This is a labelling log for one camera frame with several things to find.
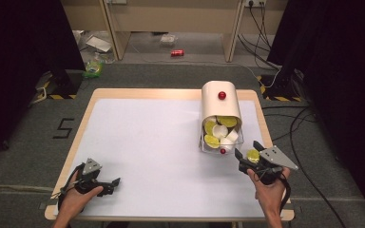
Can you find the small yellow-lidded cup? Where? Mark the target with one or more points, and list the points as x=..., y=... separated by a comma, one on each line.
x=253, y=155

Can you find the beige wooden desk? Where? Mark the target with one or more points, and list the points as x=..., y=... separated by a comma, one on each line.
x=174, y=14

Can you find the cream storage box with red knobs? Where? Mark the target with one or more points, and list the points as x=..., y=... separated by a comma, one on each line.
x=220, y=104

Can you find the green plastic bag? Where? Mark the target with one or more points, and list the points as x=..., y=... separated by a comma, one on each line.
x=93, y=68

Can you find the black stand base striped tape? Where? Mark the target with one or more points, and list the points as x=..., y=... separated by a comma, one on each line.
x=64, y=84
x=280, y=91

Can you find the clear plastic package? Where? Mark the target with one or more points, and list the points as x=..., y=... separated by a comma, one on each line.
x=168, y=39

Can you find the white wall socket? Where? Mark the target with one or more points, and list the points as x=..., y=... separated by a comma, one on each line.
x=255, y=2

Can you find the person's right hand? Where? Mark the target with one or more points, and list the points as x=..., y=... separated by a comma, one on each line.
x=271, y=193

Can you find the white table sheet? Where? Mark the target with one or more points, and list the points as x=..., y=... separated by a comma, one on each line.
x=158, y=152

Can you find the red drink can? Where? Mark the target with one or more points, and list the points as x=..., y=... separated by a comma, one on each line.
x=177, y=53

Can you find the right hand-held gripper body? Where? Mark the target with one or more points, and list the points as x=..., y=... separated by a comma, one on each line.
x=277, y=158

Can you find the wooden table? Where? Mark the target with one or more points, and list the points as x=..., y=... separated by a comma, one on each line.
x=158, y=93

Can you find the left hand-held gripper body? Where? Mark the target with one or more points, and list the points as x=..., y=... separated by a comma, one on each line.
x=90, y=172

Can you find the person's left hand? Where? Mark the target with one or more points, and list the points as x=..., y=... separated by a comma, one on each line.
x=74, y=201

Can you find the pile of white plastic cups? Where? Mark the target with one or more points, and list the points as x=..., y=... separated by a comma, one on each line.
x=220, y=131

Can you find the black curtain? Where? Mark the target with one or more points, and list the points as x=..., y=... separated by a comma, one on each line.
x=342, y=63
x=19, y=63

